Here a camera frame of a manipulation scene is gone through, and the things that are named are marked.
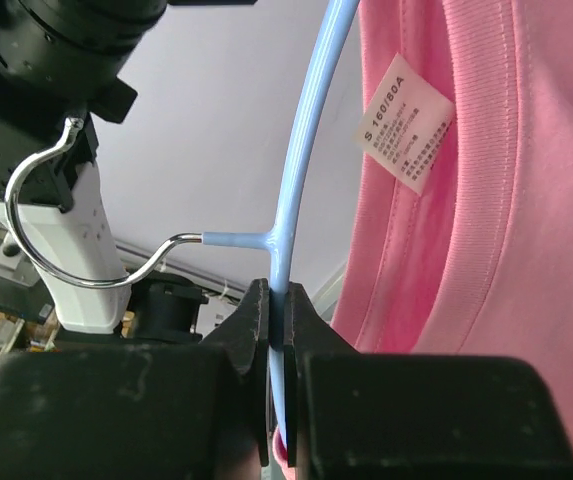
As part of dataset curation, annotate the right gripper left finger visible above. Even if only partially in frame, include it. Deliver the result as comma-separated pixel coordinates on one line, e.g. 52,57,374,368
0,279,269,479

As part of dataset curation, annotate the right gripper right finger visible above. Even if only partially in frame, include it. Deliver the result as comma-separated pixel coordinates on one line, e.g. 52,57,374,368
281,284,573,479

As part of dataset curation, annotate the pink t shirt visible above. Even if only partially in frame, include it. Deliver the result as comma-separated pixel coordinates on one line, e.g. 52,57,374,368
271,0,573,480

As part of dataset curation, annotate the blue clothes hanger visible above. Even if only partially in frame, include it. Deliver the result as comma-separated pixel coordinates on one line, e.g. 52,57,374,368
3,1,358,464

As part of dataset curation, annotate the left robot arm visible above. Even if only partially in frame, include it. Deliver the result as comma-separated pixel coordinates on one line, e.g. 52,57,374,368
0,1,201,338

